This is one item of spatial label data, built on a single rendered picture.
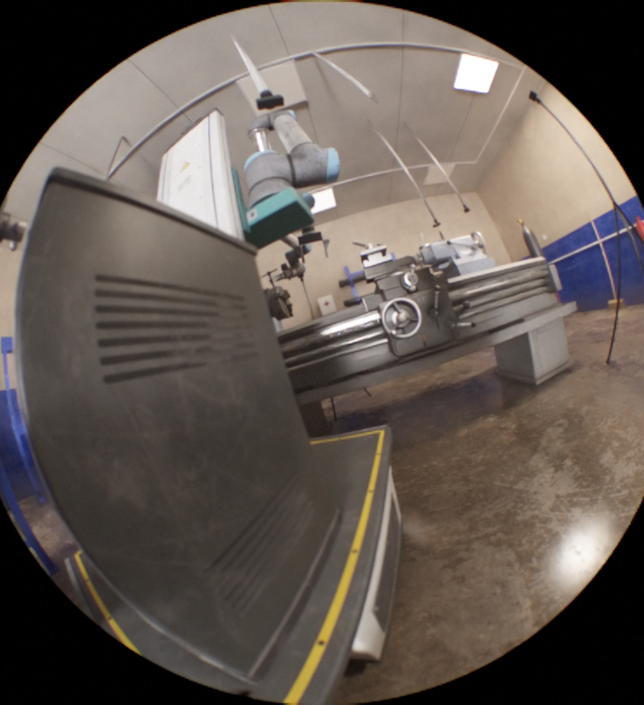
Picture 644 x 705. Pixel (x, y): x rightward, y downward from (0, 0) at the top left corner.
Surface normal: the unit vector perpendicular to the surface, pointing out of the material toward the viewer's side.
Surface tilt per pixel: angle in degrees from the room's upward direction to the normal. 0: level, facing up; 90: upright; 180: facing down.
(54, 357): 90
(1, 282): 90
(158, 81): 180
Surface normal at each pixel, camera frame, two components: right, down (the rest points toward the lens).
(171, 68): 0.29, 0.96
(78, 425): 0.90, -0.28
